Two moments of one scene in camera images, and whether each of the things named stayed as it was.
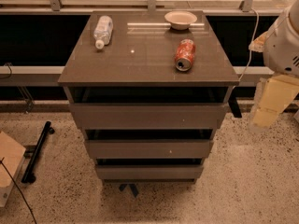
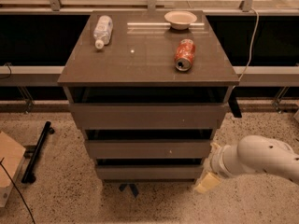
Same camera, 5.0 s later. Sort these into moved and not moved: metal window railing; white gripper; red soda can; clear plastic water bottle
Moved: white gripper
Not moved: metal window railing; red soda can; clear plastic water bottle
